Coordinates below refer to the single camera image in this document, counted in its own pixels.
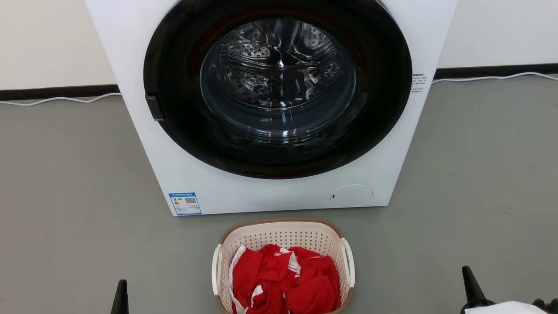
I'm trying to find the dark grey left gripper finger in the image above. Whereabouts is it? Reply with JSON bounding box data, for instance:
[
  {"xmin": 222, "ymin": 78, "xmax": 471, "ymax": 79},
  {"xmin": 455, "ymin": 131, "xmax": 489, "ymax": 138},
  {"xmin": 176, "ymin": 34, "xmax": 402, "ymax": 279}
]
[{"xmin": 110, "ymin": 280, "xmax": 129, "ymax": 314}]

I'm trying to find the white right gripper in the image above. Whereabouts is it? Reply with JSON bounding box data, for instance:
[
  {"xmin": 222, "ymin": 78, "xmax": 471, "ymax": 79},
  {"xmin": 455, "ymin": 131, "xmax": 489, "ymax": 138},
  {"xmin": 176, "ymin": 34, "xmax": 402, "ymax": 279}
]
[{"xmin": 460, "ymin": 266, "xmax": 548, "ymax": 314}]

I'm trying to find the beige perforated plastic laundry basket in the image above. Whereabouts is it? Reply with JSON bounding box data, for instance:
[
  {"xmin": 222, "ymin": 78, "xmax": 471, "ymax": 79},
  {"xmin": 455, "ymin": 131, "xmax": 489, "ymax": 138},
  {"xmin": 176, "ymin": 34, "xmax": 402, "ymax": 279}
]
[{"xmin": 211, "ymin": 218, "xmax": 356, "ymax": 314}]

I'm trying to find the blue energy label sticker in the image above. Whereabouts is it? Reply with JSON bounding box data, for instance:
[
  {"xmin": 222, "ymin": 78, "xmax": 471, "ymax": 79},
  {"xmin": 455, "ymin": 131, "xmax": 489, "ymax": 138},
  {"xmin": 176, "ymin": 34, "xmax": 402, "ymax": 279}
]
[{"xmin": 168, "ymin": 192, "xmax": 202, "ymax": 216}]

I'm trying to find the round white filter cover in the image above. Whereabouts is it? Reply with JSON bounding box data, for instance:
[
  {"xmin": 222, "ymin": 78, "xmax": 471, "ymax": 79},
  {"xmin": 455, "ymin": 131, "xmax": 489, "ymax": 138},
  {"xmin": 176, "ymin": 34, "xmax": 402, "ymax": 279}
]
[{"xmin": 330, "ymin": 184, "xmax": 373, "ymax": 208}]

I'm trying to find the red and white garment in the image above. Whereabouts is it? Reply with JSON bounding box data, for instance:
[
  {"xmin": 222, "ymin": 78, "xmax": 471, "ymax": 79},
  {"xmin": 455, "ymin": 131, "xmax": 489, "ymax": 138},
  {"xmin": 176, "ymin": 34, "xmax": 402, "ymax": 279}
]
[{"xmin": 228, "ymin": 244, "xmax": 341, "ymax": 314}]

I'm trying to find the white front-load washing machine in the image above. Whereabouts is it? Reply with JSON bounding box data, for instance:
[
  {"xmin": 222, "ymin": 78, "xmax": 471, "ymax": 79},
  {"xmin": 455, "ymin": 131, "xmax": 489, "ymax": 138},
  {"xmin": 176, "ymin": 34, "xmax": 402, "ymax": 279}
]
[{"xmin": 84, "ymin": 0, "xmax": 459, "ymax": 217}]

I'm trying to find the black round glass machine door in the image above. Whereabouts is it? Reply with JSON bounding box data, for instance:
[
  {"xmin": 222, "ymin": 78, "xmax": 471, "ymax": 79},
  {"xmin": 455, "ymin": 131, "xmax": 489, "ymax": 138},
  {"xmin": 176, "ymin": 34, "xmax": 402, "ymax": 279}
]
[{"xmin": 143, "ymin": 0, "xmax": 413, "ymax": 180}]

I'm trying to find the perforated steel washing drum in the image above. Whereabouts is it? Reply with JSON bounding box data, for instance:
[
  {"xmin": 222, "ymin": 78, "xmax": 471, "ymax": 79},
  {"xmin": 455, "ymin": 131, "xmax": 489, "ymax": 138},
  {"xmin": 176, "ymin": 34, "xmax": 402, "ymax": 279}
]
[{"xmin": 201, "ymin": 18, "xmax": 356, "ymax": 109}]

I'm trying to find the black door latch handle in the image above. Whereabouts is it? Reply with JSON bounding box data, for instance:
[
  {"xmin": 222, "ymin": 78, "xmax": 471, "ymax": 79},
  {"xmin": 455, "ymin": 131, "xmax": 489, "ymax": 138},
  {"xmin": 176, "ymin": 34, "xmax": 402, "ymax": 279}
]
[{"xmin": 145, "ymin": 95, "xmax": 165, "ymax": 122}]

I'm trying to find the white power cable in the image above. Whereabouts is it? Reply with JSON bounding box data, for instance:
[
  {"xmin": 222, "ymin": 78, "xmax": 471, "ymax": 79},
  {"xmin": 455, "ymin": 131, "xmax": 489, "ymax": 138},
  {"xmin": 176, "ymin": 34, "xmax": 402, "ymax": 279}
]
[
  {"xmin": 0, "ymin": 92, "xmax": 122, "ymax": 106},
  {"xmin": 432, "ymin": 72, "xmax": 558, "ymax": 83}
]

